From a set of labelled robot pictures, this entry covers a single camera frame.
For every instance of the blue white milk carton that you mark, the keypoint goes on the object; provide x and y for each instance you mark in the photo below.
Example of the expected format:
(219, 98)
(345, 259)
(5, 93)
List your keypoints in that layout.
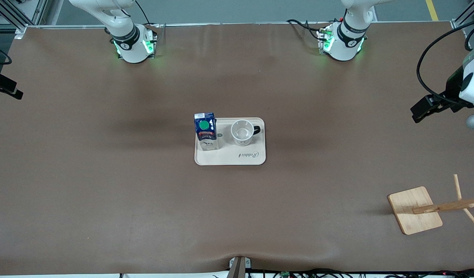
(206, 133)

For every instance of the grey metal camera bracket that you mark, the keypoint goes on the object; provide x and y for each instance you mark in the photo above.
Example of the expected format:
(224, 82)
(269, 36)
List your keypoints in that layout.
(240, 267)

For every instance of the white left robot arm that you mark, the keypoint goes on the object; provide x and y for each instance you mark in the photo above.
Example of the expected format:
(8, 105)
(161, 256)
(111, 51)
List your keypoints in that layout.
(347, 46)

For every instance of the cream tray with bear print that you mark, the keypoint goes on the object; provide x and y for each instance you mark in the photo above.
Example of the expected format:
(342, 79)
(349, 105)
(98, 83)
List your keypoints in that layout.
(229, 156)

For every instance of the brown table mat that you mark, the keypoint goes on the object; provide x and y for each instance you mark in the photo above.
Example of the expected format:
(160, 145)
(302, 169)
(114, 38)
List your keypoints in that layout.
(237, 212)

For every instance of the wooden mug stand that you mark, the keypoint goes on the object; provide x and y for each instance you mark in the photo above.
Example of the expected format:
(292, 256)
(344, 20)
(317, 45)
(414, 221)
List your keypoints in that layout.
(410, 210)

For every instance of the aluminium frame profile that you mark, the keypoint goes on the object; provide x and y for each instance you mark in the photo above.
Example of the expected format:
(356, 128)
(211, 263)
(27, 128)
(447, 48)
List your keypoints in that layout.
(462, 21)
(9, 13)

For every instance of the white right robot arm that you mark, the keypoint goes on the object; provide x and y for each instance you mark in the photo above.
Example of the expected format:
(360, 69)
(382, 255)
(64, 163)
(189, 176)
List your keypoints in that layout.
(131, 52)

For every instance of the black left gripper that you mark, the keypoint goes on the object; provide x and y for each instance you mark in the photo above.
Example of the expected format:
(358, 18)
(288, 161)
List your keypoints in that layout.
(451, 91)

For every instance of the green circuit board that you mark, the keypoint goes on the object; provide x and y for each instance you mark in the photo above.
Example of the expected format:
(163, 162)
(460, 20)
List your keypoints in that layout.
(285, 274)

